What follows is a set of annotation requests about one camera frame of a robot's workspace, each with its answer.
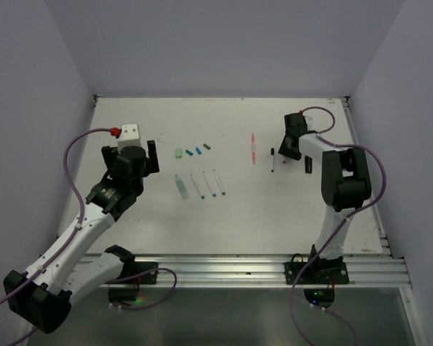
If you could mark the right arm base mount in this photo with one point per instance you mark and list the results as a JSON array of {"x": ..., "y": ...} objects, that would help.
[{"x": 326, "y": 273}]

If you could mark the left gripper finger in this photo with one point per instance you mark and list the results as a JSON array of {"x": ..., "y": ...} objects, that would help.
[
  {"x": 109, "y": 155},
  {"x": 152, "y": 163}
]

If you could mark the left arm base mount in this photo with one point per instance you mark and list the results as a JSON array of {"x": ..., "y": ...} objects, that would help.
[{"x": 125, "y": 289}]

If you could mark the blue capped white marker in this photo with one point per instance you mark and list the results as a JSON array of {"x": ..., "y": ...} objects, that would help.
[{"x": 209, "y": 185}]

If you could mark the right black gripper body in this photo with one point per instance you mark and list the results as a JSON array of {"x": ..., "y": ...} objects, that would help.
[{"x": 285, "y": 150}]

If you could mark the dark green capped marker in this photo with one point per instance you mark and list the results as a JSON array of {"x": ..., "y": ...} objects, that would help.
[{"x": 219, "y": 183}]

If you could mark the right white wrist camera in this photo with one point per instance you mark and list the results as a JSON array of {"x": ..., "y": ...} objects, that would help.
[{"x": 310, "y": 122}]

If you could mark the aluminium rail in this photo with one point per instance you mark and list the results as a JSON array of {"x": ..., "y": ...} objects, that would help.
[{"x": 268, "y": 271}]

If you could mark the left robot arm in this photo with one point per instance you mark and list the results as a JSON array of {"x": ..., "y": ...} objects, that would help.
[{"x": 37, "y": 294}]

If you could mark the pink pen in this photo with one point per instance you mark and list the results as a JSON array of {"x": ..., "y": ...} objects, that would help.
[{"x": 253, "y": 154}]

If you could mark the light green highlighter body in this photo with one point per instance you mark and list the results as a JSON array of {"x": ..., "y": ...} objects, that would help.
[{"x": 182, "y": 189}]

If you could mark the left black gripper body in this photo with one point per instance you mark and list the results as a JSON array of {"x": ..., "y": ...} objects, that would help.
[{"x": 146, "y": 167}]

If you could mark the black green highlighter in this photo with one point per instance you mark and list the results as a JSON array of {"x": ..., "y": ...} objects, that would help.
[{"x": 308, "y": 165}]

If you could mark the teal capped white marker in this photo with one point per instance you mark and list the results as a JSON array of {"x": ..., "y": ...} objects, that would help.
[{"x": 197, "y": 187}]

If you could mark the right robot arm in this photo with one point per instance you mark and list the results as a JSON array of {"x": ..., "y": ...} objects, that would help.
[{"x": 344, "y": 182}]

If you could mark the light green highlighter cap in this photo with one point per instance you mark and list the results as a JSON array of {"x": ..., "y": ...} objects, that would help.
[{"x": 178, "y": 152}]

